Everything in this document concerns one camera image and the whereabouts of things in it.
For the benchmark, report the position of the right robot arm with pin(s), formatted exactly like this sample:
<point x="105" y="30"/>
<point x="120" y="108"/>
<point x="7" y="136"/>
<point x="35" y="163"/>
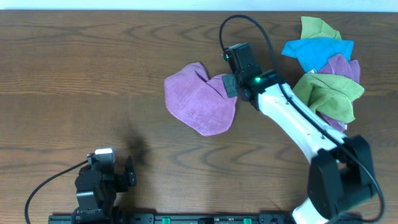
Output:
<point x="341" y="174"/>

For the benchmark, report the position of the purple microfiber cloth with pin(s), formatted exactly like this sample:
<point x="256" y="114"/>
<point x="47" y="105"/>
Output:
<point x="199" y="101"/>

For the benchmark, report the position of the purple cloth in pile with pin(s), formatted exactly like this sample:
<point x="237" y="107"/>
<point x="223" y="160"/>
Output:
<point x="338" y="65"/>

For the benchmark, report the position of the green cloth at back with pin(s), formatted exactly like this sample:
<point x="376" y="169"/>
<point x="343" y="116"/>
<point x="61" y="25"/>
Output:
<point x="313" y="27"/>

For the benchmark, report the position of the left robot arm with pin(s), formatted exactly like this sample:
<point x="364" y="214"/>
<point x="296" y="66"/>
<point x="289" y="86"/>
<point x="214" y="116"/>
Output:
<point x="97" y="186"/>

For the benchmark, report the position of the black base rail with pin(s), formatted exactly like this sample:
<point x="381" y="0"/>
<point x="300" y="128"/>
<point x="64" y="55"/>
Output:
<point x="148" y="218"/>

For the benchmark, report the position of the green cloth in front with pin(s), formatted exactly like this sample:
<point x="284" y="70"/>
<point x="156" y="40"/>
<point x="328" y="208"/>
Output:
<point x="329" y="94"/>

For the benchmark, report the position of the blue microfiber cloth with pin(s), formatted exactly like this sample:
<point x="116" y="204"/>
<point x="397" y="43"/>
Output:
<point x="313" y="54"/>

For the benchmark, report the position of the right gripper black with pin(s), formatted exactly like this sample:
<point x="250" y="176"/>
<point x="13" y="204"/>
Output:
<point x="228" y="81"/>

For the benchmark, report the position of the green cloth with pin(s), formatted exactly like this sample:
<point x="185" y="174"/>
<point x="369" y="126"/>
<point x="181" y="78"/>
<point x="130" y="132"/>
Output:
<point x="313" y="27"/>
<point x="329" y="94"/>

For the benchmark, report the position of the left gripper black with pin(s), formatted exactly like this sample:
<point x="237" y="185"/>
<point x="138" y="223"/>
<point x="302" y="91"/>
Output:
<point x="127" y="182"/>

